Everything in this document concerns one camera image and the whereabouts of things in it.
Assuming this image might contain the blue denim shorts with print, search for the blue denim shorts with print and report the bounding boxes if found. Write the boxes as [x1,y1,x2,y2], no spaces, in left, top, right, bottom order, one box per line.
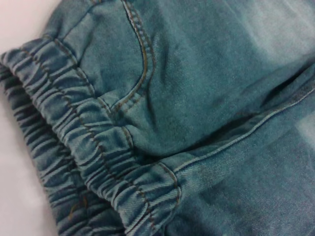
[0,0,315,236]

